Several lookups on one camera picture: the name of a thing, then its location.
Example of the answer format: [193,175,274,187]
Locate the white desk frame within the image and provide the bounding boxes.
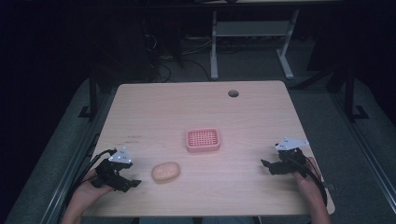
[209,8,301,81]

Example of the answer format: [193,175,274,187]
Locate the black floor cables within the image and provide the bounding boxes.
[141,26,214,83]

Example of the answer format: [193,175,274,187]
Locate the person's right hand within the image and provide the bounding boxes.
[292,156,323,200]

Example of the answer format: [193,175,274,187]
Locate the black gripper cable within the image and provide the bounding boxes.
[288,157,329,207]
[61,148,118,218]

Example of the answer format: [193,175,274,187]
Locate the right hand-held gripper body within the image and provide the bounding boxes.
[270,136,310,179]

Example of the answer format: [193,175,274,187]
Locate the pink soap dish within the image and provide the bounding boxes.
[185,127,221,154]

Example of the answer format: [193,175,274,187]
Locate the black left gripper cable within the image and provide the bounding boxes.
[61,148,118,218]

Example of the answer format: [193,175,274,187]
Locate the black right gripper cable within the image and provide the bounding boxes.
[288,157,329,207]

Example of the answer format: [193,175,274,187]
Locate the person's left hand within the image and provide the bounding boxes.
[73,168,114,210]

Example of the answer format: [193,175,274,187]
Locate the black metal stand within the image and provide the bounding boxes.
[78,70,101,121]
[342,65,371,123]

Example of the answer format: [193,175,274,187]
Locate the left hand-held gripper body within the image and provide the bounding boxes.
[91,146,134,191]

